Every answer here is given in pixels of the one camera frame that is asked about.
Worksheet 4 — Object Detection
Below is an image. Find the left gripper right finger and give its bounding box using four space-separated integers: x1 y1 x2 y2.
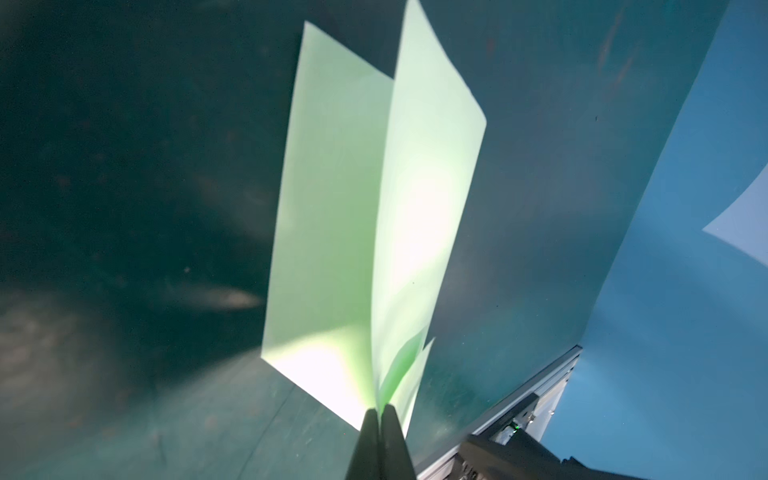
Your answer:
379 404 417 480

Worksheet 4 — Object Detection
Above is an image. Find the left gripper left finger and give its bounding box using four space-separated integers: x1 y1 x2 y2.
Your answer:
345 409 381 480

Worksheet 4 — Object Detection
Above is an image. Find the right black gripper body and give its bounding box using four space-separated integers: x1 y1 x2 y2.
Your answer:
459 430 634 480

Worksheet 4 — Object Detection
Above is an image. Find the light green paper sheet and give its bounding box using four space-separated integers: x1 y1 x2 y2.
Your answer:
261 1 487 430

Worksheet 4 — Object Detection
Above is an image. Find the dark green table mat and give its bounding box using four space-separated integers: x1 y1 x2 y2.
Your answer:
1 1 726 479

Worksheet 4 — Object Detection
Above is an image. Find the aluminium front rail bed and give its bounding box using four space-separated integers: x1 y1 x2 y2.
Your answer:
415 345 583 479

